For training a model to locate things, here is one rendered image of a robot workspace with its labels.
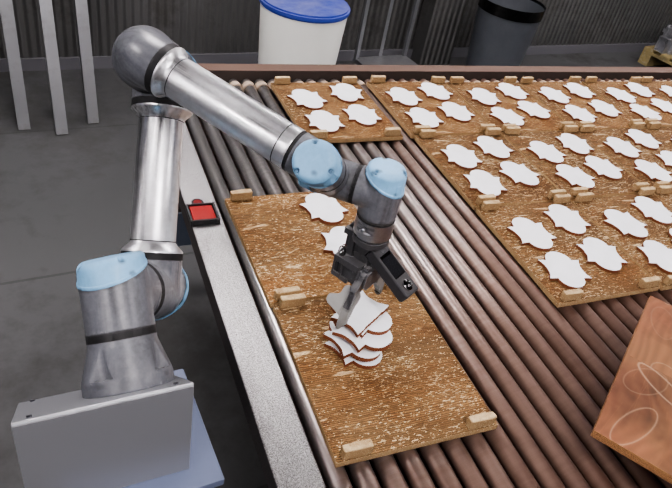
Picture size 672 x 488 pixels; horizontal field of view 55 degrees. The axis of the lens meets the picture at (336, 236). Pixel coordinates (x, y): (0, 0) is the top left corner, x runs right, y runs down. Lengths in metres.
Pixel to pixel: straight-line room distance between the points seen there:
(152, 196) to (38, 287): 1.68
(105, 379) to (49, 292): 1.75
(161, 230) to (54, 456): 0.43
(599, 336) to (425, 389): 0.55
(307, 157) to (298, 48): 2.98
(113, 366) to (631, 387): 0.98
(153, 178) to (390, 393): 0.63
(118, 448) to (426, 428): 0.56
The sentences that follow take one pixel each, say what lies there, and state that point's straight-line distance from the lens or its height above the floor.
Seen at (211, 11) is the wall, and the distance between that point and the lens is 4.68.
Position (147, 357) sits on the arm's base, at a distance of 1.12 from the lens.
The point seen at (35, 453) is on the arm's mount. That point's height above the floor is 1.03.
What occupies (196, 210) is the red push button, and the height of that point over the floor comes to 0.93.
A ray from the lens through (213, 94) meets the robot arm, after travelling 1.11.
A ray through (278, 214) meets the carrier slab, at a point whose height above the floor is 0.94.
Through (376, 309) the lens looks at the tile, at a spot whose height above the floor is 1.02.
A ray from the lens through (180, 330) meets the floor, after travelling 2.67.
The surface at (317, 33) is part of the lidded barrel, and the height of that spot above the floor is 0.58.
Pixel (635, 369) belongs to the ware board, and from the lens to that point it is 1.48.
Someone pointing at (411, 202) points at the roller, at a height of 0.92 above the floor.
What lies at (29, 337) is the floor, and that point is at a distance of 2.70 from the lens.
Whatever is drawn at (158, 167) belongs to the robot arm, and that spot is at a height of 1.26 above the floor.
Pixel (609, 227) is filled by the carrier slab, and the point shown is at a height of 0.94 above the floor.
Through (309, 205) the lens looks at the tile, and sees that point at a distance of 1.75.
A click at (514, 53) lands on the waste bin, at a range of 5.29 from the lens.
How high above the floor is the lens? 1.94
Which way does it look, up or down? 37 degrees down
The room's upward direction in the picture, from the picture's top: 12 degrees clockwise
